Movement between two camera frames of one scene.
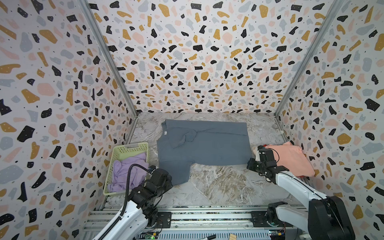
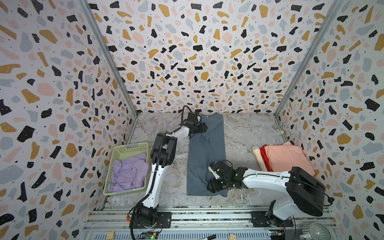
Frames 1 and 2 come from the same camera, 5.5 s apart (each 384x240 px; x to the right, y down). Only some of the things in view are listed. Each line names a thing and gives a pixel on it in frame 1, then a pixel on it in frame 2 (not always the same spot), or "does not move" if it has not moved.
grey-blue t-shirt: x=182 y=143 → x=203 y=148
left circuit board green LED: x=151 y=235 does not move
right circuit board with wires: x=280 y=232 does not move
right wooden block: x=232 y=237 does not move
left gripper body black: x=167 y=185 → x=198 y=128
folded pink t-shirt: x=293 y=158 does not move
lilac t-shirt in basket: x=137 y=176 does not move
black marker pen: x=209 y=237 does not move
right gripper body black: x=252 y=164 → x=216 y=181
